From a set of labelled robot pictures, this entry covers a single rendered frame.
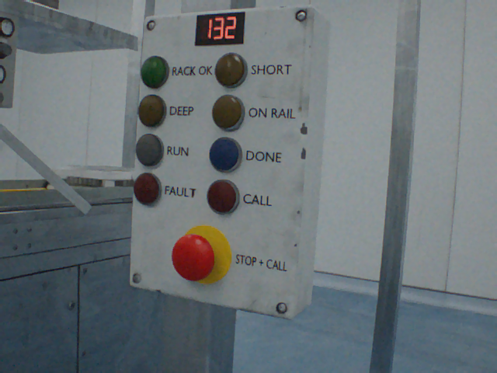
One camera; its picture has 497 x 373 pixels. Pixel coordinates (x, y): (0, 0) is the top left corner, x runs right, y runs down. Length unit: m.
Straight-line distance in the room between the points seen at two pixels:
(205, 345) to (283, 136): 0.24
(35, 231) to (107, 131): 4.15
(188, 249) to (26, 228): 0.85
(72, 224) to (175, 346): 0.82
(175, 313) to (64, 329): 0.93
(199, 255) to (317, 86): 0.17
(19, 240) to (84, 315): 0.36
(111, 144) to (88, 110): 0.48
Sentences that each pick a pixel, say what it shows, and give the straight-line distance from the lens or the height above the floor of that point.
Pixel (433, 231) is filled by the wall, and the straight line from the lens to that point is 3.86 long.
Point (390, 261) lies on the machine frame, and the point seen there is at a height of 0.66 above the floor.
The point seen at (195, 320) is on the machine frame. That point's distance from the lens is 0.57.
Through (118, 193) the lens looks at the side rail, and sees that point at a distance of 1.49.
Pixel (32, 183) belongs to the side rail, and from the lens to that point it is 1.63.
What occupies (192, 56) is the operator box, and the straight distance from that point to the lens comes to 0.49.
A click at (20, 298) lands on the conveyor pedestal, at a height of 0.57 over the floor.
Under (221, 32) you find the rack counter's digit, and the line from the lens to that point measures 0.48.
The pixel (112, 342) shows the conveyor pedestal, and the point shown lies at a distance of 1.66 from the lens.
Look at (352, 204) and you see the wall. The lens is 4.01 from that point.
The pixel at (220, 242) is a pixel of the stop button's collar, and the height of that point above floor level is 0.86.
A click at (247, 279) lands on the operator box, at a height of 0.84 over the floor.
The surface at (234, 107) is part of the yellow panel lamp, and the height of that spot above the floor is 0.98.
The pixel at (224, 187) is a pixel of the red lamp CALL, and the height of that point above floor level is 0.91.
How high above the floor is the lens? 0.94
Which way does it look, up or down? 3 degrees down
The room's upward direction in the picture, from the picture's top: 4 degrees clockwise
